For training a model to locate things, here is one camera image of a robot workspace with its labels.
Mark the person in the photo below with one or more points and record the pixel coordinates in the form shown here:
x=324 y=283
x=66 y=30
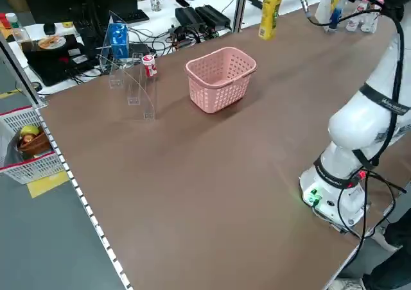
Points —
x=395 y=264

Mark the blue water bottle white cap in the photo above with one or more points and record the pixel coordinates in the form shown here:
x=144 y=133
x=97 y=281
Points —
x=335 y=17

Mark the yellow green fruit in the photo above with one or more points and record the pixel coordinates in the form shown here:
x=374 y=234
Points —
x=29 y=130

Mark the white crate red rim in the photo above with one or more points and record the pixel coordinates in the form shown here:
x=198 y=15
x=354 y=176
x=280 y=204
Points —
x=32 y=171

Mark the black phone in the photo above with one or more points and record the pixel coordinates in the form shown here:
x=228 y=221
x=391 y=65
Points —
x=182 y=2

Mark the brown wicker basket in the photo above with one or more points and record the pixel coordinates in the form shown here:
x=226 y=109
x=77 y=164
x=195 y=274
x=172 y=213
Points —
x=35 y=145

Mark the clear acrylic drinks tray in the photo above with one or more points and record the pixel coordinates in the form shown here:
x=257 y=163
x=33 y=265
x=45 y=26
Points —
x=322 y=11

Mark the clear acrylic stepped shelf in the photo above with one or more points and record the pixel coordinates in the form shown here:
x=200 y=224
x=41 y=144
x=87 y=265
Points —
x=141 y=88

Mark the pink plastic basket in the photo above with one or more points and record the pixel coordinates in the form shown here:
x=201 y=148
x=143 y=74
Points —
x=221 y=84

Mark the aluminium frame post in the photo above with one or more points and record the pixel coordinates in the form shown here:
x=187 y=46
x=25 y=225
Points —
x=19 y=68
x=240 y=4

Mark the pink cap white bottle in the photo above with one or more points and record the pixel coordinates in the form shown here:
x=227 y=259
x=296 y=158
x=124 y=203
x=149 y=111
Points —
x=370 y=19
x=352 y=23

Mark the black tape roll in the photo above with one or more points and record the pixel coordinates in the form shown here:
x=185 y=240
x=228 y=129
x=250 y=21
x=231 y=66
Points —
x=37 y=86

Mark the plate with food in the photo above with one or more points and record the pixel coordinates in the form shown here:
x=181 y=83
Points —
x=51 y=42

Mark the blue milk carton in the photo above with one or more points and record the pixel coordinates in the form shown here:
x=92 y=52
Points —
x=119 y=41

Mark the black laptop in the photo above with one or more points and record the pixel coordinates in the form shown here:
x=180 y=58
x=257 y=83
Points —
x=54 y=65

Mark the clear bottle green cap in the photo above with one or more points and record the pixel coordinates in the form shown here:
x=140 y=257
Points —
x=155 y=1

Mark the black power brick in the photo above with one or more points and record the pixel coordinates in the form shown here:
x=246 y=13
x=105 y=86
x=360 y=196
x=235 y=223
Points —
x=213 y=15
x=189 y=16

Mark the red cap bottle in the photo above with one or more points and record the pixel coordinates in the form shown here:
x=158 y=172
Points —
x=2 y=20

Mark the red white yogurt bottle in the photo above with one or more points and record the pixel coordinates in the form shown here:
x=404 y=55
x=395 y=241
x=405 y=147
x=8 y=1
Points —
x=149 y=67

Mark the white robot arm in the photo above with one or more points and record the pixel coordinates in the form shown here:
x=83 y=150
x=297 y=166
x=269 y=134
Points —
x=353 y=126

